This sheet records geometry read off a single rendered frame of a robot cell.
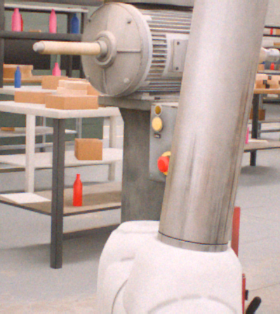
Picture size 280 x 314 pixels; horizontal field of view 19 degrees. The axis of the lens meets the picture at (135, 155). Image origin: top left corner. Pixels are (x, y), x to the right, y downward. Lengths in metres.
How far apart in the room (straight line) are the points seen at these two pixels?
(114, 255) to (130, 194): 1.13
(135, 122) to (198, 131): 1.29
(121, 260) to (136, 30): 0.99
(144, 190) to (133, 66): 0.40
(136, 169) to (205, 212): 1.29
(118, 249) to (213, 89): 0.34
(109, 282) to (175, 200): 0.23
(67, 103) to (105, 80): 2.46
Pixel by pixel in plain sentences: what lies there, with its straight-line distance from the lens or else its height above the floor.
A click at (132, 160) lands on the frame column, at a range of 2.43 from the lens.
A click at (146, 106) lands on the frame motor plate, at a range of 2.26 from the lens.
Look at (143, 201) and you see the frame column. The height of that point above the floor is 0.82.
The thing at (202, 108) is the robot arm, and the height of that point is 1.18.
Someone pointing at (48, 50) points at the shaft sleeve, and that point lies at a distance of 2.13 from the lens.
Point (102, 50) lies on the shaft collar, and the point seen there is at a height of 1.25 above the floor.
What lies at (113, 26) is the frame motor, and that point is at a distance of 2.25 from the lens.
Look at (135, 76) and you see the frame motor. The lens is 2.20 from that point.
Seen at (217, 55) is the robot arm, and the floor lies 1.25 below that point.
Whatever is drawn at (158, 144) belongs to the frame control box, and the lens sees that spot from 2.10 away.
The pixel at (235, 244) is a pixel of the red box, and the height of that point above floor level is 0.68.
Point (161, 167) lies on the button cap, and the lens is 2.06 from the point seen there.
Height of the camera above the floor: 1.25
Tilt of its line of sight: 7 degrees down
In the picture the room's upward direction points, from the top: 2 degrees clockwise
